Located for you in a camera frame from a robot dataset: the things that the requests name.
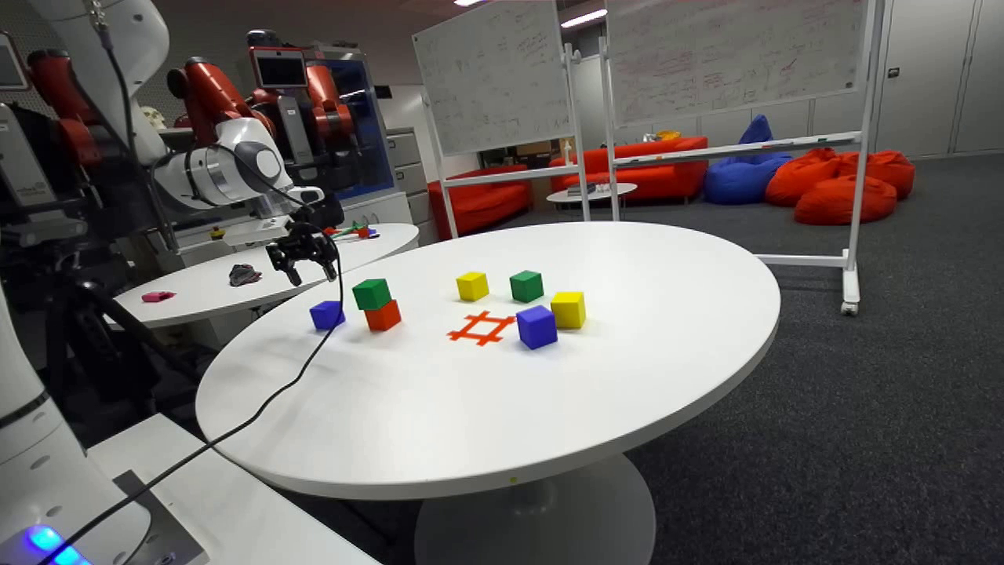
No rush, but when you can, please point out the orange toy block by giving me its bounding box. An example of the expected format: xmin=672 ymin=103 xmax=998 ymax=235
xmin=360 ymin=298 xmax=406 ymax=335

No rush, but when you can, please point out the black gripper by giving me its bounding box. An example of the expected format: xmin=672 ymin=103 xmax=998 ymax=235
xmin=265 ymin=191 xmax=347 ymax=288

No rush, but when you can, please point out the white round side table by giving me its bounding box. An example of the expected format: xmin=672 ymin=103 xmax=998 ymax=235
xmin=112 ymin=221 xmax=422 ymax=334

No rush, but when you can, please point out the ceiling light strip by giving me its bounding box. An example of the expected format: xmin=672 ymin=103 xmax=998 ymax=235
xmin=557 ymin=5 xmax=611 ymax=30

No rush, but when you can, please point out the white table pedestal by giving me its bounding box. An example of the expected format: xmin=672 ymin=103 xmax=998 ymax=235
xmin=411 ymin=450 xmax=663 ymax=565

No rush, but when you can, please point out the small whiteboard on stand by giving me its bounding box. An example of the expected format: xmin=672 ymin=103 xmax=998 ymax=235
xmin=408 ymin=0 xmax=597 ymax=243

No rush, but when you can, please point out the red beanbag sofa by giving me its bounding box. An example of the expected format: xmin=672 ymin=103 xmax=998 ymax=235
xmin=428 ymin=168 xmax=535 ymax=237
xmin=578 ymin=131 xmax=714 ymax=206

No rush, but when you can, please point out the large whiteboard on stand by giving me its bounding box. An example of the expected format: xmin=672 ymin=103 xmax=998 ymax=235
xmin=600 ymin=0 xmax=898 ymax=316

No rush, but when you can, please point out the small white round table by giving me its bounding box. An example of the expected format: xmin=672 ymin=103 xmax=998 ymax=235
xmin=543 ymin=178 xmax=640 ymax=206

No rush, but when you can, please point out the blue toy block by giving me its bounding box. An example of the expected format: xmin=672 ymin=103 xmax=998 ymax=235
xmin=513 ymin=302 xmax=563 ymax=351
xmin=309 ymin=298 xmax=347 ymax=335

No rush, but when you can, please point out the orange beanbag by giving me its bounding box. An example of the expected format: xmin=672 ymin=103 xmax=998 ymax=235
xmin=790 ymin=168 xmax=904 ymax=228
xmin=764 ymin=143 xmax=840 ymax=211
xmin=866 ymin=147 xmax=919 ymax=204

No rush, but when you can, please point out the orange tape grid mark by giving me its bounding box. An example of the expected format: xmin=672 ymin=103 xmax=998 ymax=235
xmin=447 ymin=306 xmax=517 ymax=349

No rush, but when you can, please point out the yellow toy block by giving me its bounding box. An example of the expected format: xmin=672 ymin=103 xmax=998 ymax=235
xmin=451 ymin=267 xmax=494 ymax=304
xmin=548 ymin=286 xmax=589 ymax=334

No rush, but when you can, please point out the green toy block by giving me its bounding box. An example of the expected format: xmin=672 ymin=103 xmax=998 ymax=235
xmin=508 ymin=267 xmax=546 ymax=304
xmin=351 ymin=276 xmax=394 ymax=315

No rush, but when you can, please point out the gray lump object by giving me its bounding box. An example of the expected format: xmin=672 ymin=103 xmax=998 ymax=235
xmin=225 ymin=261 xmax=267 ymax=293

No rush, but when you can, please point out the blue beanbag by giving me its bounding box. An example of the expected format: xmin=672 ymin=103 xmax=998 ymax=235
xmin=701 ymin=113 xmax=794 ymax=206

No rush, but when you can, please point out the white base unit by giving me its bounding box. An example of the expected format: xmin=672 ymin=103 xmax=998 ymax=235
xmin=0 ymin=293 xmax=384 ymax=565

